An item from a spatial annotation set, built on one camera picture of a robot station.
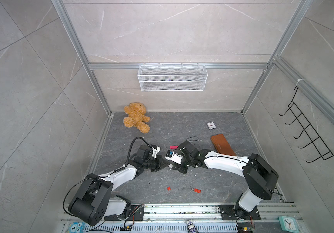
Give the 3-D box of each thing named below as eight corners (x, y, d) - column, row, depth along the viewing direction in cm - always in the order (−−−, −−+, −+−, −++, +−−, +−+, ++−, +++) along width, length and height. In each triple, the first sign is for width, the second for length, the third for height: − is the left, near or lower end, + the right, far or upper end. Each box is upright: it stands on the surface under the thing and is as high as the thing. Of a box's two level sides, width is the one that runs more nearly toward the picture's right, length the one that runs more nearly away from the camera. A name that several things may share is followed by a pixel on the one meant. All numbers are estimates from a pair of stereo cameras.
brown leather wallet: (221, 159, 95) (222, 157, 93) (210, 138, 106) (210, 136, 104) (233, 155, 97) (235, 154, 95) (221, 135, 108) (222, 133, 105)
